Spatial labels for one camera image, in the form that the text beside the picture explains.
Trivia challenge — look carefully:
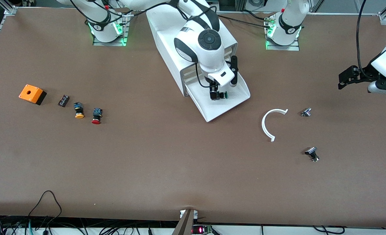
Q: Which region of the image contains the red-lit electronic device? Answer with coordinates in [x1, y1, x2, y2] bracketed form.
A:
[193, 225, 214, 235]

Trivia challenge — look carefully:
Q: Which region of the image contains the yellow push button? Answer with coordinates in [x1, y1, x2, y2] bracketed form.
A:
[74, 102, 85, 119]

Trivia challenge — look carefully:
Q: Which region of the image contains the beige closed cabinet drawer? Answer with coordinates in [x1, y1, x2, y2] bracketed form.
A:
[184, 55, 231, 83]
[183, 48, 231, 76]
[184, 70, 210, 89]

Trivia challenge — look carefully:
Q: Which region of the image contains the orange button enclosure box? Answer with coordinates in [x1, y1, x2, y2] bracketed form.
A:
[19, 84, 47, 105]

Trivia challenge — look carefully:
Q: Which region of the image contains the white scoop-front cabinet drawer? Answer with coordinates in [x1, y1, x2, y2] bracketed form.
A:
[186, 70, 251, 122]

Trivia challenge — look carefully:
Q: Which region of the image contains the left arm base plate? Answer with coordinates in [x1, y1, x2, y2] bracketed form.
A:
[265, 16, 300, 51]

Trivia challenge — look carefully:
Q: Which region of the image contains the black-capped metal switch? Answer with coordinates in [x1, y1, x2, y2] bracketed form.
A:
[304, 147, 320, 162]

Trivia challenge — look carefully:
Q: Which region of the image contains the white drawer cabinet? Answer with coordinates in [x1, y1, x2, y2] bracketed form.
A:
[146, 7, 238, 97]

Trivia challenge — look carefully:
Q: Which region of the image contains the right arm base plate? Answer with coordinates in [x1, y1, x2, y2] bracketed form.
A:
[93, 8, 128, 46]

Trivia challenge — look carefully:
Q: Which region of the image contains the black looped table cable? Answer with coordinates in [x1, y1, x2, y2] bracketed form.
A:
[28, 191, 62, 218]

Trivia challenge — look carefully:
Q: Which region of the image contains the black base power cable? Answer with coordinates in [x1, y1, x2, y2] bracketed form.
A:
[217, 14, 269, 25]

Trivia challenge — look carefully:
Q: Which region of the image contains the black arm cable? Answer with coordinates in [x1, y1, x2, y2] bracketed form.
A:
[356, 0, 369, 80]
[67, 0, 211, 88]

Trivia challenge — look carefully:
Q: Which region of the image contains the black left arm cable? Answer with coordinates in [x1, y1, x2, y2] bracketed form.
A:
[356, 0, 369, 80]

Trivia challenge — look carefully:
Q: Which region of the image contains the table edge clamp mount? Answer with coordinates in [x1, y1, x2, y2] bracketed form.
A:
[172, 209, 199, 235]

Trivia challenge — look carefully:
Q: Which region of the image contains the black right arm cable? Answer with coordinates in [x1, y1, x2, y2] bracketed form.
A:
[67, 0, 211, 88]

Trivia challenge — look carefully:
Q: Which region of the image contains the red push button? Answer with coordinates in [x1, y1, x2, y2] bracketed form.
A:
[91, 108, 103, 125]

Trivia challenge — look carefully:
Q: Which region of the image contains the white curved plastic arc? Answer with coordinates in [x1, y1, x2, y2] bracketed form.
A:
[261, 109, 289, 143]

